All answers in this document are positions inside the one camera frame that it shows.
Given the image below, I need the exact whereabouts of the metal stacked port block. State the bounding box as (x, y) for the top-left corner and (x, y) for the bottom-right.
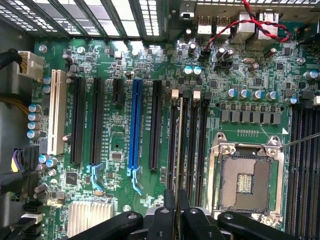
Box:
(257, 9), (280, 41)
(236, 11), (258, 43)

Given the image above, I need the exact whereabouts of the white SATA plug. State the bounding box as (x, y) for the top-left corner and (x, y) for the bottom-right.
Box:
(20, 212), (44, 225)

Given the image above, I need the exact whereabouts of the silver finned heatsink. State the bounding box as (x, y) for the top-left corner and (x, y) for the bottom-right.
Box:
(66, 201), (115, 238)

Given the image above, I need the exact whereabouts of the red and black twisted wire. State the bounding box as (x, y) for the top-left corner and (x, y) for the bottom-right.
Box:
(203, 0), (293, 55)

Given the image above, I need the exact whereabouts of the RAM slot with white clip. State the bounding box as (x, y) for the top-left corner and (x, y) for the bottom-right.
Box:
(166, 88), (181, 192)
(188, 89), (202, 205)

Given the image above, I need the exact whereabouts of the white power connector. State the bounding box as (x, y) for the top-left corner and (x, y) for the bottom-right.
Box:
(16, 50), (45, 81)

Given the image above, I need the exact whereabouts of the thin metal locking lever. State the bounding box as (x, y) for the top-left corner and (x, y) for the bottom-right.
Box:
(279, 132), (320, 151)

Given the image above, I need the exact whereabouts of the black expansion slot blue latch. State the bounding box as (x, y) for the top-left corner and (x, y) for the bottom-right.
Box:
(86, 77), (106, 191)

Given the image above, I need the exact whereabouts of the yellow black braided cable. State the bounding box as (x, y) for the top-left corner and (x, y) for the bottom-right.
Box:
(0, 98), (30, 116)

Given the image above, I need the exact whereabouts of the black sleeved power cable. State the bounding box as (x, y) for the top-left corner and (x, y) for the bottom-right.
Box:
(0, 48), (23, 72)

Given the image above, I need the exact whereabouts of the metal USB port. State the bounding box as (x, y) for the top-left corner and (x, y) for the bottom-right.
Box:
(214, 15), (231, 35)
(196, 15), (214, 35)

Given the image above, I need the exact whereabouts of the thick black cable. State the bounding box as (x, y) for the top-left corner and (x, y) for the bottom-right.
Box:
(0, 168), (40, 197)

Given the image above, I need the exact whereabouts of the metal CPU socket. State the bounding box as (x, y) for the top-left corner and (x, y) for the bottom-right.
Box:
(208, 131), (286, 228)

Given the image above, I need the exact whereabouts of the short black expansion slot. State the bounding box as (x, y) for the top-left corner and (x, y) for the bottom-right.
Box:
(111, 78), (125, 105)

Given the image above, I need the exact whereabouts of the metal display port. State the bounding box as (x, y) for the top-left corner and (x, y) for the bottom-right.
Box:
(178, 4), (196, 20)

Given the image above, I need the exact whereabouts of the long black expansion slot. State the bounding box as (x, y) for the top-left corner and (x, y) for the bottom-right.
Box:
(69, 76), (87, 165)
(148, 79), (163, 171)

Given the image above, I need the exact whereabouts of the white PCI expansion slot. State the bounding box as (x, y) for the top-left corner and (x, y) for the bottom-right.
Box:
(46, 69), (68, 156)

